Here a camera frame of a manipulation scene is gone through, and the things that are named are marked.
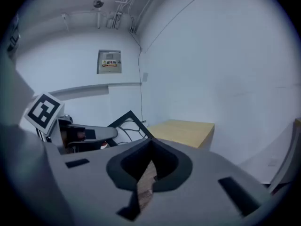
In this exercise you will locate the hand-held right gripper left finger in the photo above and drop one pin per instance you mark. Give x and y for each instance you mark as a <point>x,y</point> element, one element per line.
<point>84,185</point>

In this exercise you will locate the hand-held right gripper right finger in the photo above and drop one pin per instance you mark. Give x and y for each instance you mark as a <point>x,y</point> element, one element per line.
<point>202,196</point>

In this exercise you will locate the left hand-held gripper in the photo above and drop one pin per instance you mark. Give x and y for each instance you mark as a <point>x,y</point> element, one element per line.
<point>43,112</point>

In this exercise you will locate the person's left hand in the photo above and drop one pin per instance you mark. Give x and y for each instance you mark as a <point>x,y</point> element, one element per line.
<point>81,136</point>

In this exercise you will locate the grey electrical panel box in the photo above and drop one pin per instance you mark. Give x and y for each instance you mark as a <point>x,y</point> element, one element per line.
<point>109,66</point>

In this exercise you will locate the person's grey shirt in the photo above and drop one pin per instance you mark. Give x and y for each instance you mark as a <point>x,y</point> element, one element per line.
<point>14,98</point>

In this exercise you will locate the white conduit run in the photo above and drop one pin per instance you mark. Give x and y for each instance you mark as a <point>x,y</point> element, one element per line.
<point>98,14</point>

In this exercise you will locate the round ceiling smoke detector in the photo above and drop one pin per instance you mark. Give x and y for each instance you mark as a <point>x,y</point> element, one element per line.
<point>98,3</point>

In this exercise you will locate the white ceiling pipes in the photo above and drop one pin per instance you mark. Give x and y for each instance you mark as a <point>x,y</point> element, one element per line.
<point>124,1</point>

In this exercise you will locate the white wall network box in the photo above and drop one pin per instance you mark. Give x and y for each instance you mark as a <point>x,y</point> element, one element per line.
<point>144,122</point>

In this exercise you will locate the grey wall plate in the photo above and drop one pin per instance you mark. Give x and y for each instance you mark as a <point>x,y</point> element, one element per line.
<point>145,77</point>

